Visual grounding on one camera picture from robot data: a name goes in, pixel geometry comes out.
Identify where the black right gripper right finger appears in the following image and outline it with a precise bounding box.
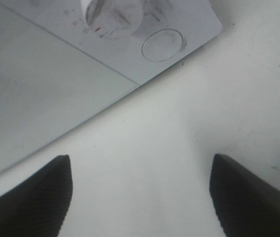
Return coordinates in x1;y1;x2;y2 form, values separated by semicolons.
210;154;280;237

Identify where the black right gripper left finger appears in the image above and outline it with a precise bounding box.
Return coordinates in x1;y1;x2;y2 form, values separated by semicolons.
0;155;73;237

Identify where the white microwave door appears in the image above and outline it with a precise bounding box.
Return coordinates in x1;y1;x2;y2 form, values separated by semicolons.
0;4;136;173

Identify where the round white door button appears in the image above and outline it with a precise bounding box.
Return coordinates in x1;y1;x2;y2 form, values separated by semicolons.
141;29;184;62

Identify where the white timer knob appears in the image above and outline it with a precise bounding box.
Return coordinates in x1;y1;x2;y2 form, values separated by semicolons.
80;0;144;40

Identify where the white microwave oven body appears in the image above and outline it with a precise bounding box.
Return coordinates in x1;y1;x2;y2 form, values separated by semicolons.
1;0;222;84

